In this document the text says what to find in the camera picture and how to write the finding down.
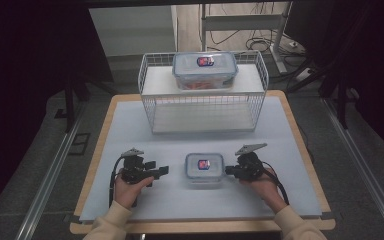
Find white power strip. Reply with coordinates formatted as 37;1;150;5
294;67;313;83

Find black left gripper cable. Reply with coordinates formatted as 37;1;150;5
108;155;125;208

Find white wire shelf rack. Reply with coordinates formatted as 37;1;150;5
137;49;270;135

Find pale blue table mat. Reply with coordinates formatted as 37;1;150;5
79;96;324;223

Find white cabinet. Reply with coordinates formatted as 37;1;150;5
89;4;180;58

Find black floor bracket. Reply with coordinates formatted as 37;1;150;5
67;132;92;156

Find white metal desk frame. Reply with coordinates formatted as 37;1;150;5
199;1;294;75

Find person's left hand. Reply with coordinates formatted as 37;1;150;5
113;168;155;211

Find aluminium floor rail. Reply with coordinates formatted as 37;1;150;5
321;97;384;240
14;102;88;240

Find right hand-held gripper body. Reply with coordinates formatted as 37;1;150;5
234;142;269;183

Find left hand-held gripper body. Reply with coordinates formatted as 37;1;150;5
119;147;155;185

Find black stand legs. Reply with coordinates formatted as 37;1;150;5
62;75;118;134
318;74;362;131

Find small clear food container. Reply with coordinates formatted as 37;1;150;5
183;152;227;188

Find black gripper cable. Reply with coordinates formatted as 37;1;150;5
108;155;125;208
261;161;290;206

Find large clear food container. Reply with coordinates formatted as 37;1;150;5
172;50;240;91

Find black floor cables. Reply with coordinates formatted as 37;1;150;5
209;29;309;69

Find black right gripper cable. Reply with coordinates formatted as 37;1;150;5
261;161;290;206

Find person's right hand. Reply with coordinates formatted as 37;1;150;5
239;167;289;215

